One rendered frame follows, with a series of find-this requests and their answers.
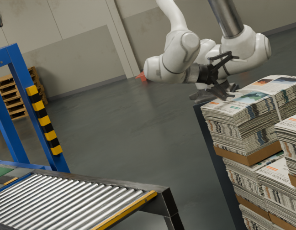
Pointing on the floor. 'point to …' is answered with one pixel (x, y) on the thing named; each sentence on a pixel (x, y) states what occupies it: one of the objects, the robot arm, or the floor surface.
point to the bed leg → (174, 222)
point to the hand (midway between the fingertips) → (241, 77)
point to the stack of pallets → (16, 104)
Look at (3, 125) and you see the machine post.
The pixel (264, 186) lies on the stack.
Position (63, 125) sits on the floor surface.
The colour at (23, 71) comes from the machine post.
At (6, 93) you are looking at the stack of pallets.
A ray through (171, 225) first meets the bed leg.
